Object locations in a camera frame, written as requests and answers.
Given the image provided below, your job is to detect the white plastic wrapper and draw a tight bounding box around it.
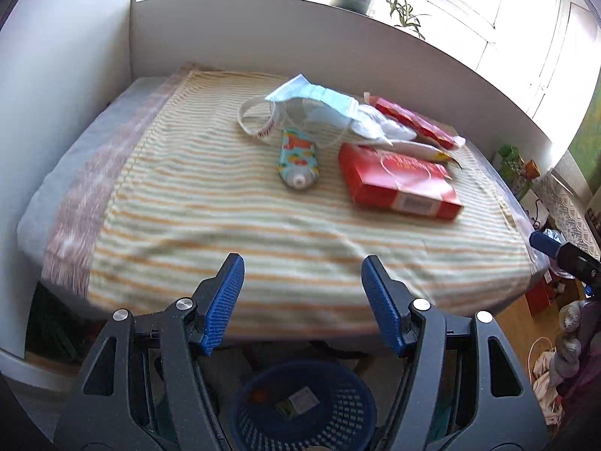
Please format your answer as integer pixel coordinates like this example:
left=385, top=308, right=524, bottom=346
left=350, top=103, right=418, bottom=146

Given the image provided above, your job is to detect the small green white packet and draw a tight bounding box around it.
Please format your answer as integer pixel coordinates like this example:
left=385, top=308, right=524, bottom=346
left=277, top=387, right=320, bottom=416

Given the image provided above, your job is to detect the white printed packet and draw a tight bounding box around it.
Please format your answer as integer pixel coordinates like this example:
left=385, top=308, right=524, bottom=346
left=390, top=140, right=463, bottom=170

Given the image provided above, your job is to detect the white wristband loop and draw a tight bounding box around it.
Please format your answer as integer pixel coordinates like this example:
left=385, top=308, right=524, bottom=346
left=239, top=95, right=288, bottom=143

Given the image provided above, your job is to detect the blue face mask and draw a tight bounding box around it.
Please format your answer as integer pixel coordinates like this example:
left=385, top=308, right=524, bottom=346
left=265, top=74, right=362, bottom=146

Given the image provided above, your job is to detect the striped blanket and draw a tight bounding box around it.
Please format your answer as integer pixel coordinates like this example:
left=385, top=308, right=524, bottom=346
left=41, top=67, right=538, bottom=339

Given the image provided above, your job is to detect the grey mattress sheet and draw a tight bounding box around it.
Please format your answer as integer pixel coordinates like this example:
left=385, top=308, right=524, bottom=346
left=16, top=77, right=189, bottom=287

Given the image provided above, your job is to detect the white cloth pile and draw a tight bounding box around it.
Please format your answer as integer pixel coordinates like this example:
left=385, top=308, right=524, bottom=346
left=528, top=337, right=566, bottom=433

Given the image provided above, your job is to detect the grey patterned cloth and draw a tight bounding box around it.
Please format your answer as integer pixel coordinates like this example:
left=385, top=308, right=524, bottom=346
left=540, top=169, right=601, bottom=257

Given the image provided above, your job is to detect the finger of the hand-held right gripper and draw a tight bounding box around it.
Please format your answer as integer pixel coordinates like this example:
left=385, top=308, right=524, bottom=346
left=530, top=229, right=601, bottom=292

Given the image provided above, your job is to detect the grey fuzzy cloth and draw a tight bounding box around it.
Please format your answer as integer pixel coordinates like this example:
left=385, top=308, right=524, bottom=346
left=549, top=300, right=590, bottom=388

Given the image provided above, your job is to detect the white headboard panel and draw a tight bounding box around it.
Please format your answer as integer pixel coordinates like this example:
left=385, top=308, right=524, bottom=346
left=130, top=0, right=552, bottom=151

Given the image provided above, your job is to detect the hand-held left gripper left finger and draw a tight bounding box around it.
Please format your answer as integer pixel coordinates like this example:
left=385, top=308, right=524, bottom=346
left=54, top=253, right=246, bottom=451

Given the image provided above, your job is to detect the colourful printed tube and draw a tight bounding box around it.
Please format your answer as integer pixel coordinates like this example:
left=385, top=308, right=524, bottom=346
left=277, top=128, right=322, bottom=192

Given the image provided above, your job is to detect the red cardboard box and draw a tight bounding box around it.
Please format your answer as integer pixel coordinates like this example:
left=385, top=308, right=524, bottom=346
left=338, top=143, right=465, bottom=221

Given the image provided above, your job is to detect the blue plastic basket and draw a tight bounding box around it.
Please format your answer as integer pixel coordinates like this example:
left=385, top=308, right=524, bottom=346
left=230, top=361, right=379, bottom=451

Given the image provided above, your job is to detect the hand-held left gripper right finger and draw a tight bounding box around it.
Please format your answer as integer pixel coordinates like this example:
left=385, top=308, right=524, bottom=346
left=361, top=254, right=550, bottom=451

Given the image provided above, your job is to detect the small red box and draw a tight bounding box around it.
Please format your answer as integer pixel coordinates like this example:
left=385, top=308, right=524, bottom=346
left=526, top=277, right=554, bottom=316

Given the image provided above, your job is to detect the red packet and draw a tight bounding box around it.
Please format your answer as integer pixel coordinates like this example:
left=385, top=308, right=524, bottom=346
left=366, top=96, right=465, bottom=150

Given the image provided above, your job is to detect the green box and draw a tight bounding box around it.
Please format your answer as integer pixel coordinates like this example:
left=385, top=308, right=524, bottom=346
left=498, top=145, right=532, bottom=194

